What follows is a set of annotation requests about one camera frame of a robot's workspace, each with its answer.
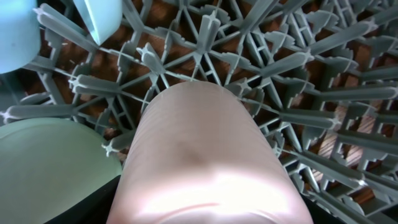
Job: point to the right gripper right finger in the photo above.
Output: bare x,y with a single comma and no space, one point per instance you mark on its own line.
319,215

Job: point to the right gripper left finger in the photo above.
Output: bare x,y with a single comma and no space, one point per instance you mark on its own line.
92,210

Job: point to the mint green bowl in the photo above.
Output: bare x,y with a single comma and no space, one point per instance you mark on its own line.
48,165

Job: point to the pink plastic cup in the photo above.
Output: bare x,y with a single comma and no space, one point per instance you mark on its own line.
198,157

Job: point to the light blue bowl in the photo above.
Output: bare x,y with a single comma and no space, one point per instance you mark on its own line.
20,34

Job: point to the light blue plate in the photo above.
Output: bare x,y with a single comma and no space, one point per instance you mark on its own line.
101,17

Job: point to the grey dishwasher rack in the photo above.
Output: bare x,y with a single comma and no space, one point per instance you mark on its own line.
319,79

